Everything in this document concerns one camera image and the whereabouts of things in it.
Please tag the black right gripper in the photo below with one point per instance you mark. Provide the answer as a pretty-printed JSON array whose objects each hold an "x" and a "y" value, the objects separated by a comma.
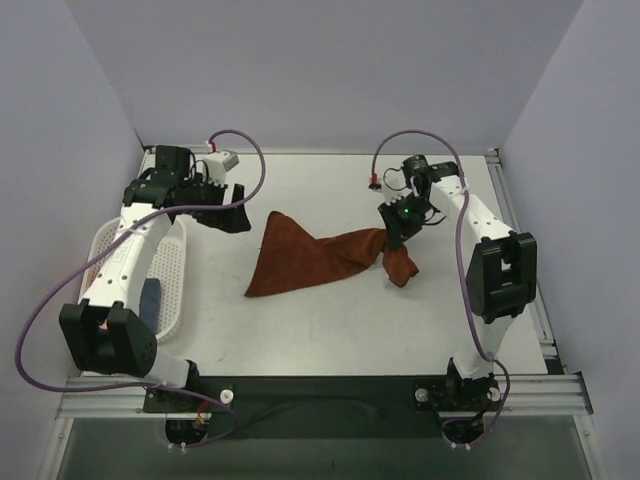
[{"x": 396, "y": 226}]

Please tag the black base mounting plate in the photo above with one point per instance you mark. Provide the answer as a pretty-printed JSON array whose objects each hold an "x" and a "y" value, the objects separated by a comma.
[{"x": 328, "y": 408}]

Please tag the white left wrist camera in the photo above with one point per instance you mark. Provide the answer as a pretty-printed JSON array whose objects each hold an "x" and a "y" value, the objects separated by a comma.
[{"x": 218, "y": 164}]

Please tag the blue towel in basket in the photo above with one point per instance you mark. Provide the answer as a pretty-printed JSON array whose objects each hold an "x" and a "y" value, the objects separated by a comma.
[{"x": 150, "y": 303}]

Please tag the brown towel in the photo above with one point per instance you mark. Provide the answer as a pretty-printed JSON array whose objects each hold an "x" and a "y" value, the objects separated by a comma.
[{"x": 291, "y": 259}]

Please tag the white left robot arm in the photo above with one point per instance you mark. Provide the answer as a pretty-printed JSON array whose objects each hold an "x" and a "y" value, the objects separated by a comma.
[{"x": 104, "y": 331}]

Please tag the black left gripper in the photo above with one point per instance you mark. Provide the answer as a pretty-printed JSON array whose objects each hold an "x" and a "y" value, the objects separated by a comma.
[{"x": 218, "y": 204}]

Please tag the aluminium back frame rail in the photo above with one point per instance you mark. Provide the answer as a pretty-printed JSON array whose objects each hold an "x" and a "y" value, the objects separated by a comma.
[{"x": 386, "y": 150}]

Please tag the aluminium right side rail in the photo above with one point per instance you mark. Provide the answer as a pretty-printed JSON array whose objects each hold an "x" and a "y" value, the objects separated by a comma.
[{"x": 524, "y": 249}]

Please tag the aluminium front frame rail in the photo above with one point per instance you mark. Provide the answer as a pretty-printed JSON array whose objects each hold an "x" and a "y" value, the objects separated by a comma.
[{"x": 536, "y": 394}]

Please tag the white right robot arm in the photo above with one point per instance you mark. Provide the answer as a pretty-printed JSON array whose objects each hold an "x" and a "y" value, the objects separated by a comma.
[{"x": 497, "y": 266}]

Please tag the white plastic basket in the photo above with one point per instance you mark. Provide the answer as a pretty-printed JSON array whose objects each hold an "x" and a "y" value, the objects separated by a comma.
[{"x": 167, "y": 266}]

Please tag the aluminium frame rail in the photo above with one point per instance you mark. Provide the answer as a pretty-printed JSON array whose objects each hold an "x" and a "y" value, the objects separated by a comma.
[
  {"x": 536, "y": 394},
  {"x": 386, "y": 150}
]

